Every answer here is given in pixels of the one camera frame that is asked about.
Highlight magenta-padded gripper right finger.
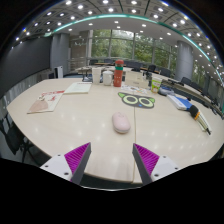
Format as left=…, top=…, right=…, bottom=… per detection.
left=132, top=143, right=181, bottom=186

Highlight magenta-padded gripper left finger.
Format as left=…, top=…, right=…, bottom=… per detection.
left=39, top=142, right=92, bottom=185

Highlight pink computer mouse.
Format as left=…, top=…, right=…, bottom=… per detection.
left=111, top=111, right=132, bottom=135

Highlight black cat-face mouse pad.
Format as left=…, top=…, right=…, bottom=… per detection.
left=117, top=91, right=156, bottom=110

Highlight red and white magazine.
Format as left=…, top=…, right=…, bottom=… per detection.
left=27, top=89, right=66, bottom=115

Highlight blue and white book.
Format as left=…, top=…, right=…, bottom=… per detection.
left=166, top=94, right=194, bottom=111

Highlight white notebook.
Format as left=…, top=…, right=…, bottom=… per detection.
left=197, top=112, right=213, bottom=134

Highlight white paper booklet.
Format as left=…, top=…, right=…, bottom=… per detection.
left=63, top=81, right=93, bottom=95

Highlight colourful sticker sheet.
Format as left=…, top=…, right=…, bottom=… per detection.
left=120, top=83, right=149, bottom=96

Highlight green printed cup with straw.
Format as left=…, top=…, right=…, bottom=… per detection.
left=150, top=75, right=163, bottom=94

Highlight beige cardboard box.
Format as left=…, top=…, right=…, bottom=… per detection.
left=124, top=70, right=150, bottom=89

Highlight stack of white paper cups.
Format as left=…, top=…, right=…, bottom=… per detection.
left=91, top=67, right=102, bottom=85

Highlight white lidded mug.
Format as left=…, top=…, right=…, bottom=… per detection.
left=102, top=70, right=115, bottom=87

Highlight dark office chairs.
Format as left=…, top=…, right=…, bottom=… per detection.
left=89, top=58, right=224, bottom=118

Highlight white air purifier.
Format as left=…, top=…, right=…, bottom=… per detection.
left=54, top=65, right=64, bottom=80

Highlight red bottle with green band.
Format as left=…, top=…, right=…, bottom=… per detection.
left=113, top=59, right=125, bottom=88

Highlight round ceiling lights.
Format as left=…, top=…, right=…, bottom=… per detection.
left=14, top=0, right=221, bottom=68

